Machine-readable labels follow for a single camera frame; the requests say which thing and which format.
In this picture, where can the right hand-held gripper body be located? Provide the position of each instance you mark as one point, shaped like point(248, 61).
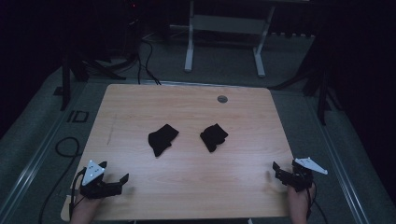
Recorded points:
point(300, 179)

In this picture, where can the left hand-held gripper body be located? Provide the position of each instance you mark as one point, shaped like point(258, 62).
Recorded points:
point(93, 186)

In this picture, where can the black sock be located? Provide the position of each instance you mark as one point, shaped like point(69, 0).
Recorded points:
point(213, 137)
point(162, 140)

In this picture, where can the person's left hand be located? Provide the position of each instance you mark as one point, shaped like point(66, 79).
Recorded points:
point(84, 210)

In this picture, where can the person's right hand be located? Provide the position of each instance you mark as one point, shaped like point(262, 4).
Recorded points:
point(298, 205)

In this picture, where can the grey tape piece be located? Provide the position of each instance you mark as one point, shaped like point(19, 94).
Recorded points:
point(71, 192)

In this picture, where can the black metal stand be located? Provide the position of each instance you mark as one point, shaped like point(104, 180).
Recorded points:
point(66, 87)
point(322, 93)

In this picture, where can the metal floor rail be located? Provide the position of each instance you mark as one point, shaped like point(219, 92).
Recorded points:
point(341, 171)
point(29, 168)

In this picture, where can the white metal desk frame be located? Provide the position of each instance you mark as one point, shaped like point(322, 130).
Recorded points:
point(229, 25)

